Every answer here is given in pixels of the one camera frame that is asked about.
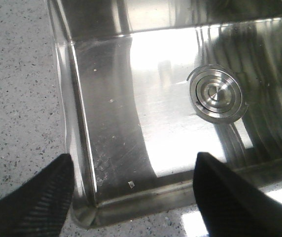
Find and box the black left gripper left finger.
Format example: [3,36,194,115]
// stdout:
[0,154,74,237]

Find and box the round steel sink drain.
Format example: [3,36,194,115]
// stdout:
[186,64,248,124]

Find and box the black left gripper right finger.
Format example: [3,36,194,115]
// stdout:
[193,152,282,237]

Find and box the stainless steel sink basin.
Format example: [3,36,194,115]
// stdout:
[46,0,282,229]

